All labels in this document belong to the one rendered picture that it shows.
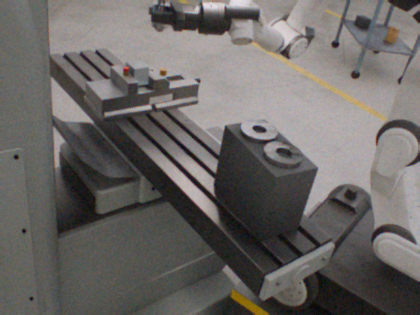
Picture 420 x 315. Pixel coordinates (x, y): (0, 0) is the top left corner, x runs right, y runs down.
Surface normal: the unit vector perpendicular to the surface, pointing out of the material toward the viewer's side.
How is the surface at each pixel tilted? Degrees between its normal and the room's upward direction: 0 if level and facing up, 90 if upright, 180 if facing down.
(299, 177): 90
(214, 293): 0
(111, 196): 90
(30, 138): 88
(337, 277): 0
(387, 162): 90
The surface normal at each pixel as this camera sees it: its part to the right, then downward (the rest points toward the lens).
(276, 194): 0.48, 0.55
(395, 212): -0.58, 0.38
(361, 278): 0.15, -0.82
